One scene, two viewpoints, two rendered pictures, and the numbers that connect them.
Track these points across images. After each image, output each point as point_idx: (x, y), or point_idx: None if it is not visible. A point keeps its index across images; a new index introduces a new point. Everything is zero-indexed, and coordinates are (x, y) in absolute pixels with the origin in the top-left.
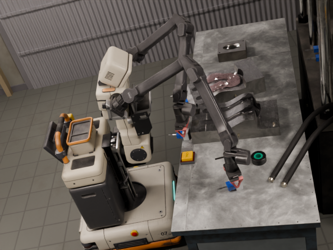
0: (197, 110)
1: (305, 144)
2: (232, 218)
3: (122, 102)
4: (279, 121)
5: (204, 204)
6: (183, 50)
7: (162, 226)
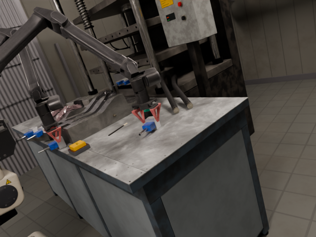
0: (58, 124)
1: (175, 86)
2: (181, 136)
3: None
4: None
5: (138, 150)
6: (25, 53)
7: None
